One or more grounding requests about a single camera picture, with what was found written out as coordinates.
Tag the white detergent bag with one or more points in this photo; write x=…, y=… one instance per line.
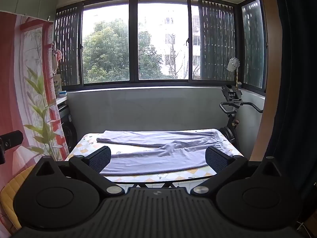
x=57, y=83

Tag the dark curtain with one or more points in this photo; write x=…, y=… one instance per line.
x=297, y=79

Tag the printed plant curtain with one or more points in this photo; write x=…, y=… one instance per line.
x=24, y=79

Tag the blue container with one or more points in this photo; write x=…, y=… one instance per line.
x=62, y=93

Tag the black framed window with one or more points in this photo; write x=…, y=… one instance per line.
x=133, y=42

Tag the black exercise bike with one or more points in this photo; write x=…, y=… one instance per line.
x=232, y=126

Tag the brown wooden door frame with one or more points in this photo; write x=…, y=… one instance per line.
x=272, y=54

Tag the yellow chair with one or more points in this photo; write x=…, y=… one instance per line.
x=12, y=191

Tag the lavender ribbed pants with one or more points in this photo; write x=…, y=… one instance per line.
x=153, y=138

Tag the grey washing machine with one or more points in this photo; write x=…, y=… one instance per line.
x=68, y=129

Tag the red white hanging cloth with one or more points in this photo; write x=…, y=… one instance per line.
x=55, y=62

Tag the white desk lamp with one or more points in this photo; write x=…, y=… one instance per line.
x=233, y=64

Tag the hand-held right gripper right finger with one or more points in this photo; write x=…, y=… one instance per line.
x=216, y=159

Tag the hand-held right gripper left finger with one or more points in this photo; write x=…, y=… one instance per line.
x=101, y=159

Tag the floral checkered tablecloth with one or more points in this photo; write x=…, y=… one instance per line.
x=84, y=143

